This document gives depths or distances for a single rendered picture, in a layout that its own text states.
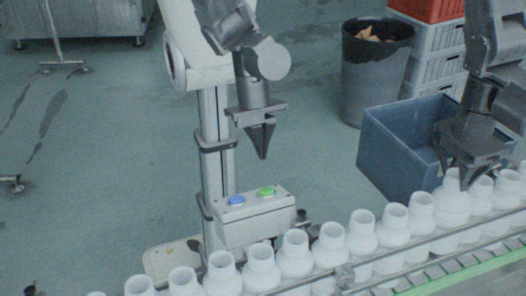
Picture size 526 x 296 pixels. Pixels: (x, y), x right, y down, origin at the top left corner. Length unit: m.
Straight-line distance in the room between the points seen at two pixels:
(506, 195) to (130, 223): 1.92
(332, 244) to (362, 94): 2.32
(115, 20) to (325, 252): 3.78
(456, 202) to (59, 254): 1.96
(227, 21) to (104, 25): 3.65
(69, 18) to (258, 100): 3.74
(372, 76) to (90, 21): 2.55
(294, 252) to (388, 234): 0.17
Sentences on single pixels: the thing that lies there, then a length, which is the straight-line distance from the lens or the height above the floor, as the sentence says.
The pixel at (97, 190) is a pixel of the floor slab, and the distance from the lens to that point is 2.75.
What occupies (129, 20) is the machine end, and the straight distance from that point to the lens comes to 4.33.
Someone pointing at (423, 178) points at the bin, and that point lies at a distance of 1.31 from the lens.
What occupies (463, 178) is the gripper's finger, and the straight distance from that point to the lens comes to 0.80.
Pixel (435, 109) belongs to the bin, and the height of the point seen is 0.89.
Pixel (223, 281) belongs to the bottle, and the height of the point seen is 1.14.
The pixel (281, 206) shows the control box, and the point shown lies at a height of 1.11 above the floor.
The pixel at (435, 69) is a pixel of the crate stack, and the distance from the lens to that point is 3.33.
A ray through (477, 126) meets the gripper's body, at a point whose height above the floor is 1.31.
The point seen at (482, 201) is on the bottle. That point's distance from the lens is 0.91.
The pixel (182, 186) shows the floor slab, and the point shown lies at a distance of 2.66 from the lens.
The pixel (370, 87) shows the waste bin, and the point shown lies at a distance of 2.97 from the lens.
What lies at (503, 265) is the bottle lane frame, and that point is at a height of 0.98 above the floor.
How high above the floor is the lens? 1.68
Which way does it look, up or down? 35 degrees down
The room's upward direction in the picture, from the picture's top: straight up
